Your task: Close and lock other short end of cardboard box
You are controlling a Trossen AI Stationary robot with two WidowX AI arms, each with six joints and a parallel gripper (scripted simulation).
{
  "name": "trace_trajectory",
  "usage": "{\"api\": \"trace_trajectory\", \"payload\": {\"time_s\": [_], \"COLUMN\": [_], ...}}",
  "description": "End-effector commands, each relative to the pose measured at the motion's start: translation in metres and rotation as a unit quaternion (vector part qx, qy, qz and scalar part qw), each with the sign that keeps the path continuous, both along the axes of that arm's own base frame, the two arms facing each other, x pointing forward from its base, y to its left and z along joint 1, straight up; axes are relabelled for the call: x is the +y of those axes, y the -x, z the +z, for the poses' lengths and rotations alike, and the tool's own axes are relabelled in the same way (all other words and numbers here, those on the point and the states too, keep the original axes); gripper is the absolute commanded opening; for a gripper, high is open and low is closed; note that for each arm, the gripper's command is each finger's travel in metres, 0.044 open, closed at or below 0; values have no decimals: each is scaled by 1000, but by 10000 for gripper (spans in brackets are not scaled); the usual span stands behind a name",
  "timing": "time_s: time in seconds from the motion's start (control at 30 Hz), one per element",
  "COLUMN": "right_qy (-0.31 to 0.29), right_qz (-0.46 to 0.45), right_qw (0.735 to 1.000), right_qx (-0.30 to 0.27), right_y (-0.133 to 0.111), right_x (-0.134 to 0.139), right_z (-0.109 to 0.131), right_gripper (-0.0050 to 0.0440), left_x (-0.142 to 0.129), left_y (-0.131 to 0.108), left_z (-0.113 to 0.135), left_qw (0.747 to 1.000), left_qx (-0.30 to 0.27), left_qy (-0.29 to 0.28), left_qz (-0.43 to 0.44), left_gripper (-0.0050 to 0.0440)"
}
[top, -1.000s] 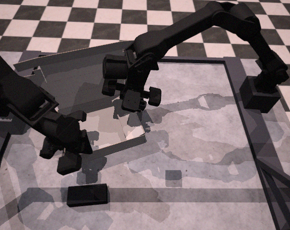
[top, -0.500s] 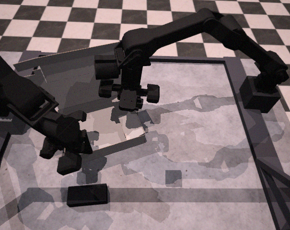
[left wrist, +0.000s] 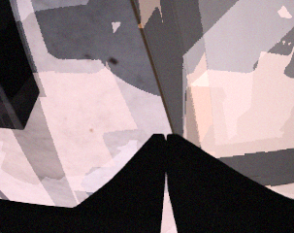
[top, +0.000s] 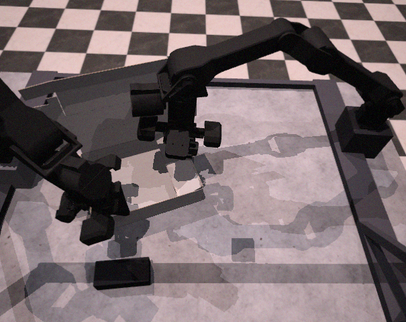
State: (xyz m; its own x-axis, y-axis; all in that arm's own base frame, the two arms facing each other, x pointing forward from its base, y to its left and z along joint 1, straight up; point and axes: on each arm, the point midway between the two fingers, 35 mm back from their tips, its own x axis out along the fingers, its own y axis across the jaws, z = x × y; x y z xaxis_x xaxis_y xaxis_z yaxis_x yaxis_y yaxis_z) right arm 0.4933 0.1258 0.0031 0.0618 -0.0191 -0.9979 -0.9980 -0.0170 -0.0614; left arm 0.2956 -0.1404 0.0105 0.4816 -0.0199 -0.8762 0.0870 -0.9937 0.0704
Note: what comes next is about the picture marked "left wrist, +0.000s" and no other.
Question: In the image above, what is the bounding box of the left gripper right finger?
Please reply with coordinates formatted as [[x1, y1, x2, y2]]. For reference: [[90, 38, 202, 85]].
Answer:
[[166, 134, 294, 233]]

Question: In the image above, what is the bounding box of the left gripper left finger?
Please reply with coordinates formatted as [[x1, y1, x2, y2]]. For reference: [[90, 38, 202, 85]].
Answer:
[[0, 134, 168, 233]]

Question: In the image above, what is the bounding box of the black rectangular block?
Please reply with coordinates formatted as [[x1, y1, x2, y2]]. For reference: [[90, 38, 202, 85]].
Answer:
[[0, 0, 40, 130]]

